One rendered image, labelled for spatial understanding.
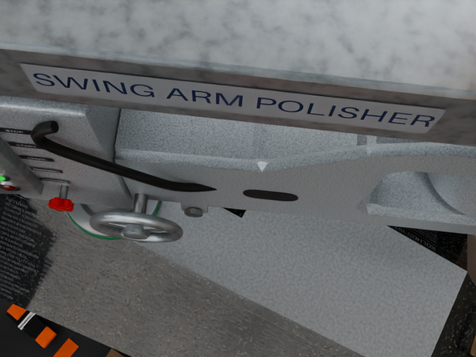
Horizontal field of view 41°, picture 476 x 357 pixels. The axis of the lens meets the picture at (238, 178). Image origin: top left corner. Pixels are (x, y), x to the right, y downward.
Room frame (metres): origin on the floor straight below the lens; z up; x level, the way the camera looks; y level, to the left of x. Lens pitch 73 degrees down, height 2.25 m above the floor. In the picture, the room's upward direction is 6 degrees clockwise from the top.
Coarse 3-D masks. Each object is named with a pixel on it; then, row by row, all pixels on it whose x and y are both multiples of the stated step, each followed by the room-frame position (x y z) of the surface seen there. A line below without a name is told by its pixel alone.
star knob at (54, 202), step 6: (66, 186) 0.26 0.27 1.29; (60, 192) 0.25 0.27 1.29; (66, 192) 0.25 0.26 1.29; (54, 198) 0.23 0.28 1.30; (60, 198) 0.23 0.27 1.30; (66, 198) 0.24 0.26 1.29; (48, 204) 0.23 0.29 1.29; (54, 204) 0.22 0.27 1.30; (60, 204) 0.23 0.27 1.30; (66, 204) 0.23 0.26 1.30; (72, 204) 0.23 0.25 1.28; (60, 210) 0.22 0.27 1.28; (66, 210) 0.22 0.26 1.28; (72, 210) 0.22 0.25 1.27
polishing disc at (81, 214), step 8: (152, 200) 0.35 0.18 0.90; (80, 208) 0.32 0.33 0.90; (88, 208) 0.32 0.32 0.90; (96, 208) 0.32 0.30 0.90; (104, 208) 0.32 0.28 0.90; (112, 208) 0.32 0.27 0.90; (120, 208) 0.33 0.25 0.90; (128, 208) 0.33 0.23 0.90; (152, 208) 0.33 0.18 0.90; (72, 216) 0.30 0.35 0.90; (80, 216) 0.30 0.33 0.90; (88, 216) 0.30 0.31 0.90; (80, 224) 0.28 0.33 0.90; (88, 224) 0.28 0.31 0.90; (96, 232) 0.27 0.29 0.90
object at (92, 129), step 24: (0, 96) 0.27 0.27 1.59; (0, 120) 0.26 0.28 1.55; (24, 120) 0.26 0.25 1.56; (48, 120) 0.26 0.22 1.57; (72, 120) 0.26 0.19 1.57; (96, 120) 0.27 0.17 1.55; (72, 144) 0.26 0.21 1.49; (96, 144) 0.26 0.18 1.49; (48, 168) 0.26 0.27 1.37; (72, 168) 0.26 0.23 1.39; (48, 192) 0.26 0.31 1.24; (72, 192) 0.26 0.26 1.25; (96, 192) 0.26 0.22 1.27; (120, 192) 0.26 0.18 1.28
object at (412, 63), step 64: (0, 0) 0.30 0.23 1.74; (64, 0) 0.31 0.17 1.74; (128, 0) 0.32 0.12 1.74; (192, 0) 0.32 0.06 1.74; (256, 0) 0.33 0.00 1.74; (320, 0) 0.34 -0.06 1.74; (384, 0) 0.35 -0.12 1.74; (448, 0) 0.35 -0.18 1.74; (0, 64) 0.26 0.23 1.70; (64, 64) 0.26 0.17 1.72; (128, 64) 0.26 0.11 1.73; (192, 64) 0.26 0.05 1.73; (256, 64) 0.27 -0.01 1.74; (320, 64) 0.27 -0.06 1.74; (384, 64) 0.28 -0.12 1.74; (448, 64) 0.29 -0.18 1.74; (320, 128) 0.26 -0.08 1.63; (384, 128) 0.26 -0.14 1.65; (448, 128) 0.26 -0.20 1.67
